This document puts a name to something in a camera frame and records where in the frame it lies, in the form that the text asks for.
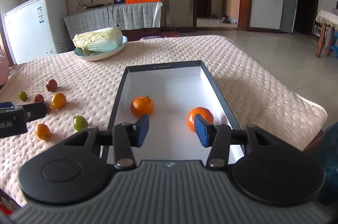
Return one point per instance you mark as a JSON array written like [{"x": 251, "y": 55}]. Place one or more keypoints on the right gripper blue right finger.
[{"x": 218, "y": 138}]

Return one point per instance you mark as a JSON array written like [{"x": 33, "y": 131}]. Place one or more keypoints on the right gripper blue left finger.
[{"x": 125, "y": 136}]

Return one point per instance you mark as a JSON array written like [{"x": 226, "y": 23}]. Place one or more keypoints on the small orange fruit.
[{"x": 42, "y": 131}]

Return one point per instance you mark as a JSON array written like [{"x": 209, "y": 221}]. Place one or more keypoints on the large green fruit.
[{"x": 80, "y": 122}]

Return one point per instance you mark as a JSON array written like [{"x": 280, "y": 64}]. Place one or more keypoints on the dark red wrinkled apple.
[{"x": 51, "y": 85}]

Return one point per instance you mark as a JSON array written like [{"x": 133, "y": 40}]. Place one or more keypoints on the wooden kitchen cabinet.
[{"x": 230, "y": 10}]

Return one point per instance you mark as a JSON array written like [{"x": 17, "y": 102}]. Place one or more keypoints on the small green fruit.
[{"x": 23, "y": 96}]

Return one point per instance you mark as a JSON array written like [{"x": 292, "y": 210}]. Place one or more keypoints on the small red apple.
[{"x": 39, "y": 98}]

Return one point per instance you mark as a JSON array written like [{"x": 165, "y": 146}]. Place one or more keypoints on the mandarin orange with stem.
[{"x": 142, "y": 105}]

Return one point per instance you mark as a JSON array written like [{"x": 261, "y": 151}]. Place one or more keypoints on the yellow orange kumquat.
[{"x": 59, "y": 100}]

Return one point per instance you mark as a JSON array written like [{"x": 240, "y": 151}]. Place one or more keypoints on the pink plush toy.
[{"x": 4, "y": 70}]

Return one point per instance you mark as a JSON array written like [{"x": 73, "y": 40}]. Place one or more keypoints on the pink quilted table cover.
[{"x": 253, "y": 94}]

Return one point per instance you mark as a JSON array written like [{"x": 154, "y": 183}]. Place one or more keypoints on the dark box lid tray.
[{"x": 175, "y": 89}]

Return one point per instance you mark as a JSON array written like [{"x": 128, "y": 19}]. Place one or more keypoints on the light blue plate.
[{"x": 96, "y": 56}]

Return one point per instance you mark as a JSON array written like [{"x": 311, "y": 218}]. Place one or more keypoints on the white chest freezer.
[{"x": 37, "y": 29}]

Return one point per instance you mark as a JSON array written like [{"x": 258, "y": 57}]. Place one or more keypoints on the napa cabbage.
[{"x": 98, "y": 41}]

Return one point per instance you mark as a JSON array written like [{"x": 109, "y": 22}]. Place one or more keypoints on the purple plastic toy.
[{"x": 149, "y": 37}]

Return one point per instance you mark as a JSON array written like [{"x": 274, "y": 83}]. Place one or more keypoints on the blue shiny bag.
[{"x": 326, "y": 154}]

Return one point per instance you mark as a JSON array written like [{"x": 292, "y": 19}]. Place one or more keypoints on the cloth covered tv cabinet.
[{"x": 123, "y": 17}]

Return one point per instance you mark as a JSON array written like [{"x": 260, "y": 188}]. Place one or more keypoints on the blue plastic stool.
[{"x": 334, "y": 44}]

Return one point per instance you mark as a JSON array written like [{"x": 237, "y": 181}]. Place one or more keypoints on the wooden table with lace cloth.
[{"x": 328, "y": 21}]

